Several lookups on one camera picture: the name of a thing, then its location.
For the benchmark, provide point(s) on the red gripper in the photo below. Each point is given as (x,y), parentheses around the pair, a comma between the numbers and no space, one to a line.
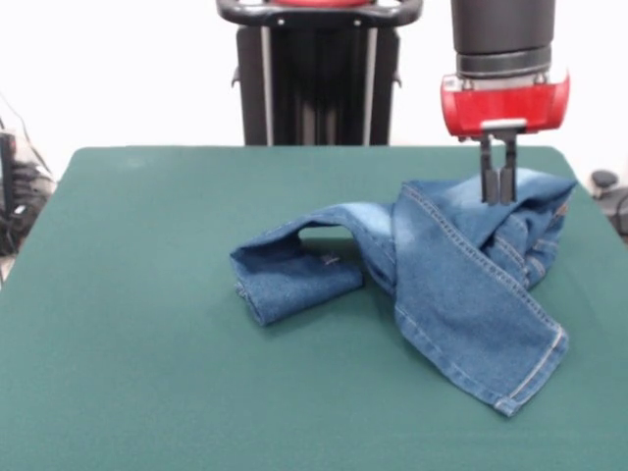
(500,108)

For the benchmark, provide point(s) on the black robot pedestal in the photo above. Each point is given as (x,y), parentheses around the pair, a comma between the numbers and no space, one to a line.
(319,73)

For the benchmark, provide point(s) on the dark green table cloth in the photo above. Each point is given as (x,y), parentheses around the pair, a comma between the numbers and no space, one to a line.
(98,382)

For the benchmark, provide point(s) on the blue denim jeans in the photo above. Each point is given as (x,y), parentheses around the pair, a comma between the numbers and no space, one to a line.
(441,294)

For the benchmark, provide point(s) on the black equipment box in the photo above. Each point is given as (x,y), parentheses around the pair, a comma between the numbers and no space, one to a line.
(6,157)

